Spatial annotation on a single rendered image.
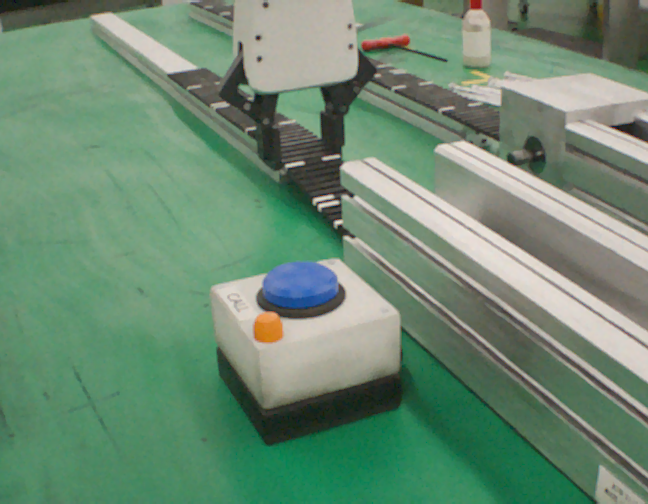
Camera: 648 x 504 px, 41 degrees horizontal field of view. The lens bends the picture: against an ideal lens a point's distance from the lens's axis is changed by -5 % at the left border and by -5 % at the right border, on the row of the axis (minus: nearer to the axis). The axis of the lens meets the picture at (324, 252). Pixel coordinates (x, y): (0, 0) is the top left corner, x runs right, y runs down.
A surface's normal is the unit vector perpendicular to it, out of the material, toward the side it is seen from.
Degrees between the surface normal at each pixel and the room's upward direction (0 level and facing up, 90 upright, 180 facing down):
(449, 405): 0
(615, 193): 90
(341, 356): 90
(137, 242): 0
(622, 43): 90
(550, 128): 90
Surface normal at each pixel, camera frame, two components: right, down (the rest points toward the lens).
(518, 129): -0.91, 0.21
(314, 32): 0.43, 0.40
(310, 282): -0.02, -0.89
